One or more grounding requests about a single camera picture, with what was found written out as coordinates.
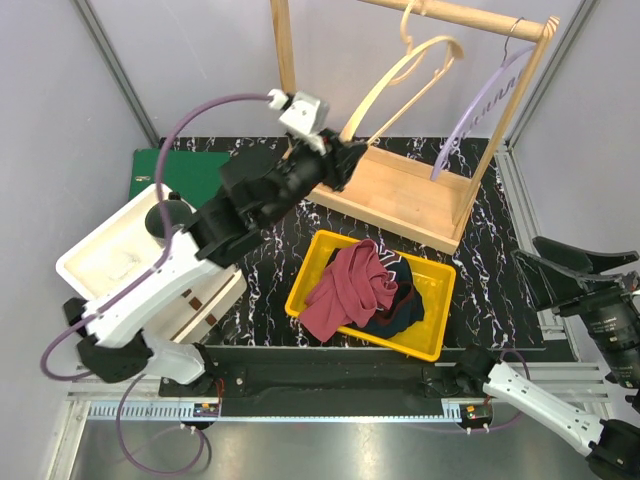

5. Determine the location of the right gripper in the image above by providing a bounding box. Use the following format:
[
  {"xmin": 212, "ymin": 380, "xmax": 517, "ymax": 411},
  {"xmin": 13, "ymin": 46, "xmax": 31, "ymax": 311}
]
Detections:
[{"xmin": 509, "ymin": 232, "xmax": 640, "ymax": 384}]

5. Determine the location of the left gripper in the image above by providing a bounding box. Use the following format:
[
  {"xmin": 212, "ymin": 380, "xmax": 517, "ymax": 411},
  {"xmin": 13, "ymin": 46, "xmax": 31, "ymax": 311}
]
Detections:
[{"xmin": 262, "ymin": 127, "xmax": 368, "ymax": 228}]

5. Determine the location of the wooden clothes hanger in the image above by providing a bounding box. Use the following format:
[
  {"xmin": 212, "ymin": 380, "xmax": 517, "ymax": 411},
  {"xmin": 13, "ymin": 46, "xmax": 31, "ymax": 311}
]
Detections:
[{"xmin": 340, "ymin": 1, "xmax": 465, "ymax": 145}]

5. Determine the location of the navy tank top maroon trim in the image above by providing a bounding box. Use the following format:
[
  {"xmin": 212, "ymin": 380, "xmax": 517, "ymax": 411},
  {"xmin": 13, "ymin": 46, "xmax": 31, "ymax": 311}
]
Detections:
[{"xmin": 349, "ymin": 246, "xmax": 425, "ymax": 339}]

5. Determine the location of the lilac plastic hanger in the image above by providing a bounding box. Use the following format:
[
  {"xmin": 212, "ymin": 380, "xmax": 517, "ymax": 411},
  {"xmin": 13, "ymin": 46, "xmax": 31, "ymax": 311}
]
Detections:
[{"xmin": 430, "ymin": 17, "xmax": 534, "ymax": 181}]

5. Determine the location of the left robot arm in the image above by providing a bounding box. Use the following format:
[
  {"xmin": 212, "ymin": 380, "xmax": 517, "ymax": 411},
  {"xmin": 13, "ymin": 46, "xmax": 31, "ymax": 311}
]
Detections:
[{"xmin": 64, "ymin": 129, "xmax": 368, "ymax": 396}]

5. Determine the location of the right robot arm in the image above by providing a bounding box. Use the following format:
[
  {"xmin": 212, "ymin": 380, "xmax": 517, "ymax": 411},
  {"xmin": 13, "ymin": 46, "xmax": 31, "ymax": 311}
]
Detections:
[{"xmin": 453, "ymin": 236, "xmax": 639, "ymax": 479}]

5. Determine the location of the wooden clothes rack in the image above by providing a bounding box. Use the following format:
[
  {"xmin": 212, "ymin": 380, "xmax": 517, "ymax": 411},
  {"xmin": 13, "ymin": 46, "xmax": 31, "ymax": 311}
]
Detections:
[{"xmin": 269, "ymin": 0, "xmax": 561, "ymax": 256}]

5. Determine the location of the yellow plastic tray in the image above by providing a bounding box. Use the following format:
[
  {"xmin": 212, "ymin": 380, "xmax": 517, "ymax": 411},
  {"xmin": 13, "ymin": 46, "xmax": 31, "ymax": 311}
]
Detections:
[{"xmin": 285, "ymin": 230, "xmax": 456, "ymax": 362}]

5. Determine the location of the green folder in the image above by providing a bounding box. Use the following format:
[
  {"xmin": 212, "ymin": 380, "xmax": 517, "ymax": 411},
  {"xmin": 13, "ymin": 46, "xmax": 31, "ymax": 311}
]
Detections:
[{"xmin": 128, "ymin": 149, "xmax": 230, "ymax": 209}]

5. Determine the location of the dark grey cup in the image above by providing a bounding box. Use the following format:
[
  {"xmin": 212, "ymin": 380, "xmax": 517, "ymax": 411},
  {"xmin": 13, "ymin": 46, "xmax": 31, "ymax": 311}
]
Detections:
[{"xmin": 144, "ymin": 199, "xmax": 192, "ymax": 247}]

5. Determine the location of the white wooden storage box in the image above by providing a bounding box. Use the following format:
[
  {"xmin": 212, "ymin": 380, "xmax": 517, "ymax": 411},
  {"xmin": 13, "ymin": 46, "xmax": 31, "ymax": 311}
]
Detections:
[{"xmin": 56, "ymin": 185, "xmax": 247, "ymax": 343}]

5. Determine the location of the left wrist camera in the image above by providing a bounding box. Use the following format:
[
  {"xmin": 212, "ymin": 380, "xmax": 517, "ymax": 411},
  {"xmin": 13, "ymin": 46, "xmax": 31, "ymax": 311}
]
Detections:
[{"xmin": 268, "ymin": 89, "xmax": 329, "ymax": 153}]

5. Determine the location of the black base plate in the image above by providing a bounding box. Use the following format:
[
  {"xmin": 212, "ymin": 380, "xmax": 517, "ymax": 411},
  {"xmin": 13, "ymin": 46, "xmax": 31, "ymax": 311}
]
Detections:
[{"xmin": 159, "ymin": 345, "xmax": 485, "ymax": 419}]

